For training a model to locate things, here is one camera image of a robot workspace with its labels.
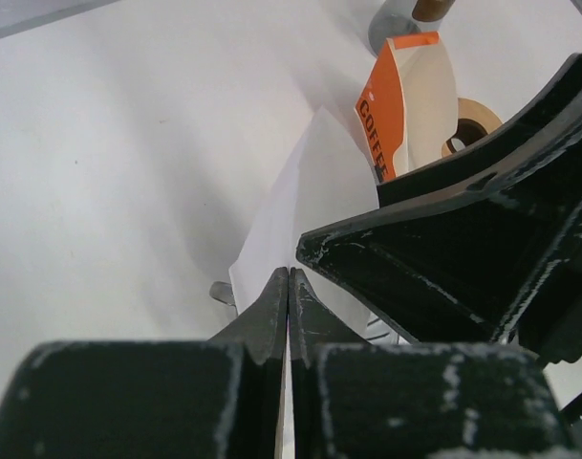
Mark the light wooden dripper ring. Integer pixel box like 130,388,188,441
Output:
439,97,505,158

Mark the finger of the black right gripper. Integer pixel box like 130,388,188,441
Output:
296,171,582,362
377,54,582,208

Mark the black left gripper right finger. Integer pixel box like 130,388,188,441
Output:
288,269,575,458

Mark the white paper coffee filter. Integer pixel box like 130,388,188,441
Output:
228,108,377,312

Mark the coffee filter paper pack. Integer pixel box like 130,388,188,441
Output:
355,32,458,184

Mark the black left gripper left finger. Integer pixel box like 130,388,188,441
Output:
0,268,289,458

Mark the glass carafe with cork band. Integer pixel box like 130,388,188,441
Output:
368,0,456,55

